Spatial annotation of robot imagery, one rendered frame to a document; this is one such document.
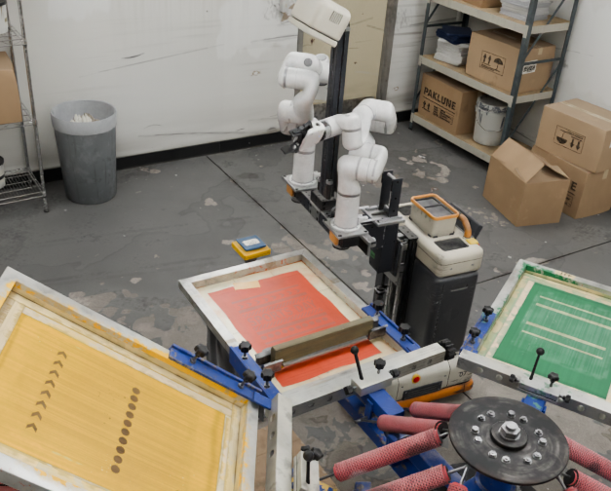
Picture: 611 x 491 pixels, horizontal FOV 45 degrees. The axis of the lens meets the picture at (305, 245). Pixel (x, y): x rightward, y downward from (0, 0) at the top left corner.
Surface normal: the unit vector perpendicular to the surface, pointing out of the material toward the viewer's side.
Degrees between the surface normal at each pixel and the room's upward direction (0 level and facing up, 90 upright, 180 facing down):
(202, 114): 90
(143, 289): 0
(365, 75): 90
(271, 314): 0
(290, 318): 0
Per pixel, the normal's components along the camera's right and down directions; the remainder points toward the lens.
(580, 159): -0.82, 0.26
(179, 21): 0.51, 0.47
